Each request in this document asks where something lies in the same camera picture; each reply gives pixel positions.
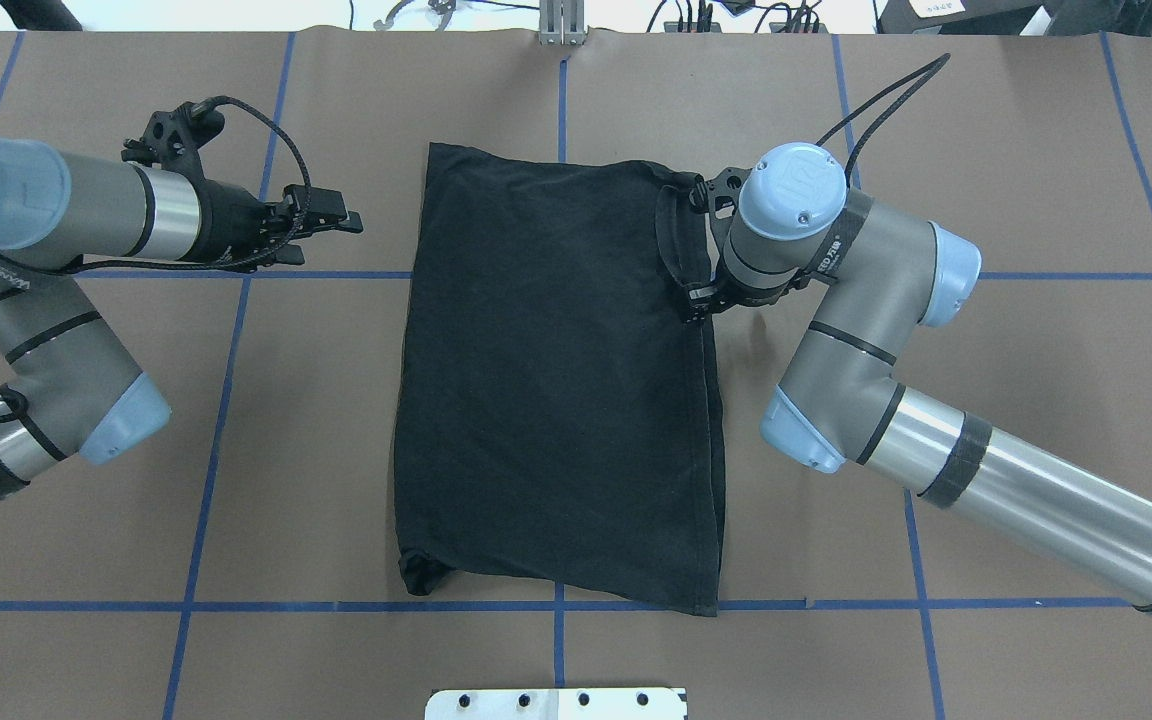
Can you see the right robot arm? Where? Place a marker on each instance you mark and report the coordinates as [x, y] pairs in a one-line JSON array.
[[1014, 406]]

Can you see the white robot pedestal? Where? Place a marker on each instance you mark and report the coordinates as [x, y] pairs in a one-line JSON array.
[[559, 703]]

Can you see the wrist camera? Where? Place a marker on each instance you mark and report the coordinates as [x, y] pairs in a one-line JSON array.
[[172, 139], [709, 196]]

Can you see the brown paper table cover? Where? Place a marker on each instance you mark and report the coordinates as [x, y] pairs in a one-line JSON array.
[[242, 564]]

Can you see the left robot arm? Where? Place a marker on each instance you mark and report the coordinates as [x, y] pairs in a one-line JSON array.
[[76, 390]]

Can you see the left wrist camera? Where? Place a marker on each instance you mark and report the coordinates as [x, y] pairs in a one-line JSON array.
[[172, 139]]

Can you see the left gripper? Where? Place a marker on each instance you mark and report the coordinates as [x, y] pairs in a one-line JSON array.
[[232, 222]]

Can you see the aluminium frame post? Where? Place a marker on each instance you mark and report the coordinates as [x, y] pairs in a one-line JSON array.
[[562, 22]]

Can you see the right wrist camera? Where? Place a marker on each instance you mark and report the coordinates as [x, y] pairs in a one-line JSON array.
[[709, 196]]

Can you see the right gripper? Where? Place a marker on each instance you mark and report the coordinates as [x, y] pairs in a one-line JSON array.
[[700, 297]]

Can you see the black printed t-shirt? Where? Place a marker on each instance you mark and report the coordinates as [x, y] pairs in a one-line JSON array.
[[559, 415]]

